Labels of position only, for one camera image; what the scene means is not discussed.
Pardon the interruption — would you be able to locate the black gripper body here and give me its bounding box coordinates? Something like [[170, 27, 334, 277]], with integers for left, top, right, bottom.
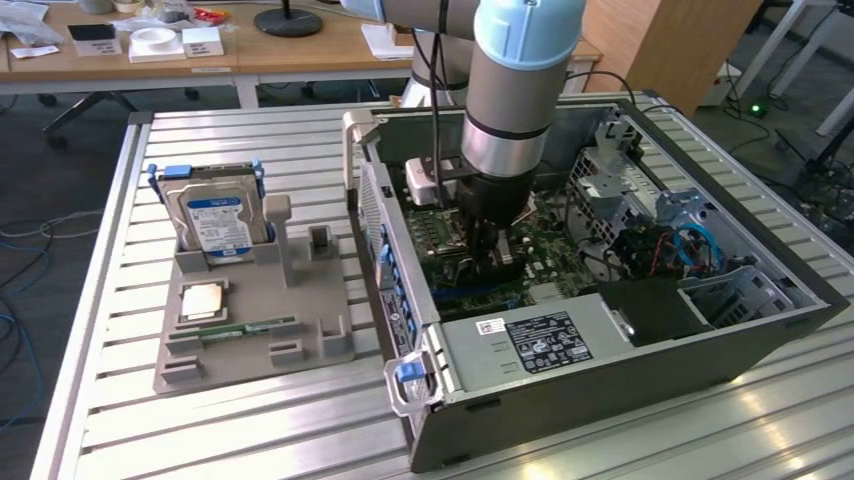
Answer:
[[457, 168, 537, 227]]

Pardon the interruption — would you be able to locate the green graphics card black fan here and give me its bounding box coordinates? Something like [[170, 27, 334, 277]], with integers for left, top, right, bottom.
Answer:
[[458, 252, 525, 302]]

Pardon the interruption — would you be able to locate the CPU socket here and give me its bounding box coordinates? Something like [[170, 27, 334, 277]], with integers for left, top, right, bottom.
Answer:
[[437, 207, 473, 241]]

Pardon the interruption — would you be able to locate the green motherboard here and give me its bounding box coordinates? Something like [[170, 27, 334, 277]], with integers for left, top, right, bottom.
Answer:
[[399, 179, 606, 324]]

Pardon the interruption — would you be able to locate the silver chipset heatsink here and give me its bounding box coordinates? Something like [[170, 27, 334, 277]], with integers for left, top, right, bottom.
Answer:
[[525, 283, 570, 307]]

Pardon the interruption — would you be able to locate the silver disk bay cage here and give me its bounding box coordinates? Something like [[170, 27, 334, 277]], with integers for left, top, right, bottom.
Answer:
[[565, 112, 673, 241]]

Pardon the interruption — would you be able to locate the grey power supply unit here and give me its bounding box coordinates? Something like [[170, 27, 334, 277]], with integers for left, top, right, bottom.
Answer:
[[437, 292, 640, 396]]

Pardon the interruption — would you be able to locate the black plastic fan shroud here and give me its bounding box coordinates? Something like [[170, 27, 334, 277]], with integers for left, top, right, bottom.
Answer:
[[596, 277, 710, 349]]

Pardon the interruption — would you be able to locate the beige card retainer latch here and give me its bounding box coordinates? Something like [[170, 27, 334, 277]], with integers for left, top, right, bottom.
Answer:
[[341, 110, 383, 194]]

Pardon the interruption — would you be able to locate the blue case release latch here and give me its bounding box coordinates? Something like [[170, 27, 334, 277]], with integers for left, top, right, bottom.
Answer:
[[393, 360, 427, 386]]

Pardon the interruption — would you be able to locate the dark grey open PC case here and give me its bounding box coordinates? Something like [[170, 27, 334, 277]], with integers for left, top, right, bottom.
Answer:
[[342, 97, 853, 474]]

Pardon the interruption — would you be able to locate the slanted silver disk bay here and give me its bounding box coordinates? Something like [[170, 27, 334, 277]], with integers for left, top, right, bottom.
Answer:
[[677, 264, 797, 331]]

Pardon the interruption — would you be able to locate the white paper stack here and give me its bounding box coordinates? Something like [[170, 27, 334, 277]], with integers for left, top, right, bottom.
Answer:
[[359, 22, 417, 62]]

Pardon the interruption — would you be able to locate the grey parts rack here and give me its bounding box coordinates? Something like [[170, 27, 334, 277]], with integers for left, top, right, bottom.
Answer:
[[151, 192, 359, 396]]

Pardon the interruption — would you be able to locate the hard disk blue carrier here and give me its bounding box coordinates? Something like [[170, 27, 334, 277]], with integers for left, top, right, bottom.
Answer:
[[143, 160, 269, 266]]

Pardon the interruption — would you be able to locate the white socket box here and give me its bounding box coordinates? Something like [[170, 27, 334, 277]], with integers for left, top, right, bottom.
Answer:
[[708, 63, 746, 109]]

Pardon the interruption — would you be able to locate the silver CPU chip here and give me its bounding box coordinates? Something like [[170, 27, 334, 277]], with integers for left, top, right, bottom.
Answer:
[[178, 282, 227, 321]]

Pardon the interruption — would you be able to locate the black round lamp base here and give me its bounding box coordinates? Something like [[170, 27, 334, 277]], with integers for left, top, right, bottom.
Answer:
[[253, 0, 327, 39]]

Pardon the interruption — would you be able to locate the white labelled box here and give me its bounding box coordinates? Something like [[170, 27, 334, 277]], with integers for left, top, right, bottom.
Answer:
[[181, 26, 226, 60]]

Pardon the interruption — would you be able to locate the flat white box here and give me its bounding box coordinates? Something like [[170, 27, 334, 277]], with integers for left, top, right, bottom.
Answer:
[[127, 39, 189, 65]]

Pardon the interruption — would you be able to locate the white tape roll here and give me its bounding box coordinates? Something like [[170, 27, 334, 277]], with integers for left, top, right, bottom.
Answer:
[[131, 27, 177, 49]]

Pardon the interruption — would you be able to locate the dark bagged item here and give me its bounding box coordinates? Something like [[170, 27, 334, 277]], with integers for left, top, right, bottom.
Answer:
[[150, 0, 195, 25]]

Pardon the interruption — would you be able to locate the black office chair base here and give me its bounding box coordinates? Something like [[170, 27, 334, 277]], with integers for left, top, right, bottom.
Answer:
[[37, 88, 202, 149]]

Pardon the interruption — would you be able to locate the black topped white box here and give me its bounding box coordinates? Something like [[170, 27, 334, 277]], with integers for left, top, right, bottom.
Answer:
[[66, 23, 126, 58]]

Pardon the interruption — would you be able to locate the white paper card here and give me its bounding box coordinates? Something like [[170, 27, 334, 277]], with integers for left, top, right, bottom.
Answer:
[[8, 44, 62, 60]]

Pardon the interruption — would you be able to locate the clear plastic bag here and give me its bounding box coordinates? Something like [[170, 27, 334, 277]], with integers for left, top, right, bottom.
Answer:
[[0, 1, 67, 47]]

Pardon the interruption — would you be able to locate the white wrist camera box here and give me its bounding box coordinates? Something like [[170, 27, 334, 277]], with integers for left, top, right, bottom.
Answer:
[[405, 157, 462, 207]]

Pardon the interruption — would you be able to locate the black wire connector block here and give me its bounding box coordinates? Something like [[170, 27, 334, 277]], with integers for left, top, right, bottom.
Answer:
[[608, 228, 662, 280]]

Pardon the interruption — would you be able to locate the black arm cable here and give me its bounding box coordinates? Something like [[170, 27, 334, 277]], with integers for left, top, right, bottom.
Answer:
[[429, 0, 449, 207]]

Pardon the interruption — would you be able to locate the blue wire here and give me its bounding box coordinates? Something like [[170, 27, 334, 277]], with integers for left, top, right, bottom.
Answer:
[[670, 223, 728, 277]]

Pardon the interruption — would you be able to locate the wooden desk white frame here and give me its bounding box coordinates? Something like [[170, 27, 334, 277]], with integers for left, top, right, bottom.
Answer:
[[0, 2, 259, 109], [237, 0, 602, 109]]

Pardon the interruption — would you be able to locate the white table frame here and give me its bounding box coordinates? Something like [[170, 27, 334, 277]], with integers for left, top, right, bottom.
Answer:
[[726, 0, 854, 139]]

